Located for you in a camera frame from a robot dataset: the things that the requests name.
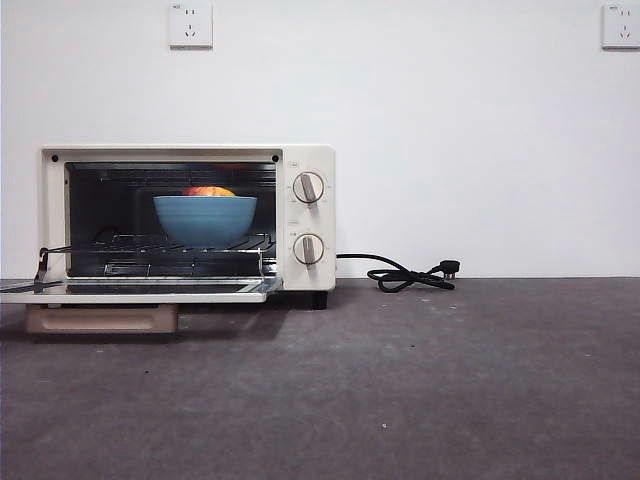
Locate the white wall socket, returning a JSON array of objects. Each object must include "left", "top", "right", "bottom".
[
  {"left": 600, "top": 4, "right": 640, "bottom": 50},
  {"left": 168, "top": 3, "right": 214, "bottom": 50}
]

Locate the black power cord with plug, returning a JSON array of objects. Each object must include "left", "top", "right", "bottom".
[{"left": 335, "top": 253, "right": 462, "bottom": 294}]

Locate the beige oven knob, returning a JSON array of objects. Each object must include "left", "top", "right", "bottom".
[
  {"left": 291, "top": 171, "right": 325, "bottom": 206},
  {"left": 291, "top": 232, "right": 325, "bottom": 266}
]

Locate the glass oven door beige handle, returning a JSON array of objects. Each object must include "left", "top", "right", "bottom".
[{"left": 0, "top": 276, "right": 285, "bottom": 335}]

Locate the red yellow apple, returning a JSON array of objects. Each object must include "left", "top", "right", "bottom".
[{"left": 180, "top": 185, "right": 236, "bottom": 198}]

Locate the cream toaster oven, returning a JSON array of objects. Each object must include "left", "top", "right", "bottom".
[{"left": 39, "top": 144, "right": 337, "bottom": 310}]

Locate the blue ribbed bowl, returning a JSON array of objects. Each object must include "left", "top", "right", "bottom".
[{"left": 152, "top": 195, "right": 259, "bottom": 249}]

